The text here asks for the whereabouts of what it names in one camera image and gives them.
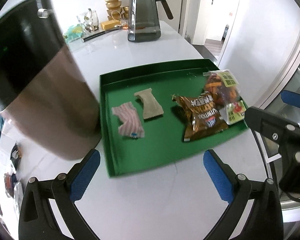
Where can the clear bag red green label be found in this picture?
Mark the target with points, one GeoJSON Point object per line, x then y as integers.
{"type": "Point", "coordinates": [233, 112]}

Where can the silver blue cookie bag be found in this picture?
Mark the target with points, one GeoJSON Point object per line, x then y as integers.
{"type": "Point", "coordinates": [10, 179]}

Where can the glass cup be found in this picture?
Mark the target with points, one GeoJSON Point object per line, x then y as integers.
{"type": "Point", "coordinates": [89, 21]}

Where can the dried fruit bag green label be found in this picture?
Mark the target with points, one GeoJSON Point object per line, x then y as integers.
{"type": "Point", "coordinates": [223, 87]}

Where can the black remote stick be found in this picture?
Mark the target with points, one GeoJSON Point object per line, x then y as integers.
{"type": "Point", "coordinates": [88, 38]}

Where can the copper and black thermos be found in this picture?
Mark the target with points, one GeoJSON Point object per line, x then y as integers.
{"type": "Point", "coordinates": [42, 90]}

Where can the dark glass kettle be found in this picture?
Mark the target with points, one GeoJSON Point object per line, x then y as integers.
{"type": "Point", "coordinates": [143, 20]}

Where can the teal tissue pack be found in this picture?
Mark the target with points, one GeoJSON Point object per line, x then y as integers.
{"type": "Point", "coordinates": [73, 33]}

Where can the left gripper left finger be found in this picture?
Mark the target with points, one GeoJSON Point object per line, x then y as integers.
{"type": "Point", "coordinates": [37, 220]}

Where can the green tray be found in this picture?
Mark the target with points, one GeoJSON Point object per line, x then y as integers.
{"type": "Point", "coordinates": [163, 142]}

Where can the yellow box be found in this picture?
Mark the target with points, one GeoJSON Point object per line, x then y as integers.
{"type": "Point", "coordinates": [110, 24]}

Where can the stack of gold bowls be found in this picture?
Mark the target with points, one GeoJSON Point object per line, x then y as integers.
{"type": "Point", "coordinates": [116, 11]}

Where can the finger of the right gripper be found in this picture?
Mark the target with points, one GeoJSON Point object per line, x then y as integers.
{"type": "Point", "coordinates": [291, 98]}
{"type": "Point", "coordinates": [269, 125]}

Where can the brown nutritious snack bag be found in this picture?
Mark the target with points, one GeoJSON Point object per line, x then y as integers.
{"type": "Point", "coordinates": [203, 117]}

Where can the beige snack packet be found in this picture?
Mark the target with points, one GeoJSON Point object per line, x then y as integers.
{"type": "Point", "coordinates": [151, 107]}

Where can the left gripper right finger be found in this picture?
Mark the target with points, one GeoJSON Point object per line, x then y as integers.
{"type": "Point", "coordinates": [265, 219]}

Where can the white long snack packet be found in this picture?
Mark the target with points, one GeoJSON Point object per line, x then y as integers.
{"type": "Point", "coordinates": [18, 196]}

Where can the pink striped snack packet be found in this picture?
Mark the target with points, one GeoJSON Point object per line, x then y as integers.
{"type": "Point", "coordinates": [131, 124]}

